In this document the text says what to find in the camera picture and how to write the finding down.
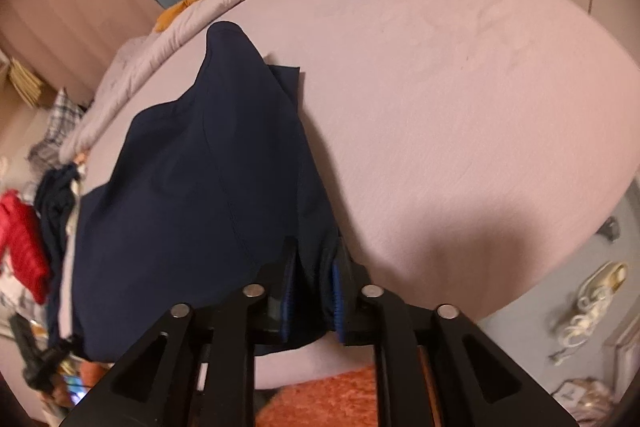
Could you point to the orange shaggy rug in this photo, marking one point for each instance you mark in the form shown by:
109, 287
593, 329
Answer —
325, 397

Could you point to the tan slatted object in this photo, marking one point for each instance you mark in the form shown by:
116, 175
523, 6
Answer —
25, 82

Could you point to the white laced shoe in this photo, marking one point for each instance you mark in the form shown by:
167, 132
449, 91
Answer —
605, 279
575, 332

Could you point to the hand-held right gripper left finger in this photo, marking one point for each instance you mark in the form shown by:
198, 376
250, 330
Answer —
287, 294

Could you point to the dark navy jacket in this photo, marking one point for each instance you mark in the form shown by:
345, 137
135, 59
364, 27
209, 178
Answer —
52, 207

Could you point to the navy blue pants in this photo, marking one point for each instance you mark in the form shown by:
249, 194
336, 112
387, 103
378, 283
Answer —
200, 167

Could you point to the plaid cloth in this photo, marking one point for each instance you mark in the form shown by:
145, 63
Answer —
60, 117

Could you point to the small dark grey object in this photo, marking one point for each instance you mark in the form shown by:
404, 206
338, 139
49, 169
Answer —
610, 229

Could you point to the bed with pink sheet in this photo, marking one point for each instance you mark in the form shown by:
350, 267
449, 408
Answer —
450, 107

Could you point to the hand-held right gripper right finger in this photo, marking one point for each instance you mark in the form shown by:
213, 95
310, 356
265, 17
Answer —
340, 302

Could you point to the lilac quilted blanket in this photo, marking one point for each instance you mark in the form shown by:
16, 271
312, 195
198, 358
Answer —
165, 52

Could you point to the red garment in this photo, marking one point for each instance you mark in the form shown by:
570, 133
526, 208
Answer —
20, 242

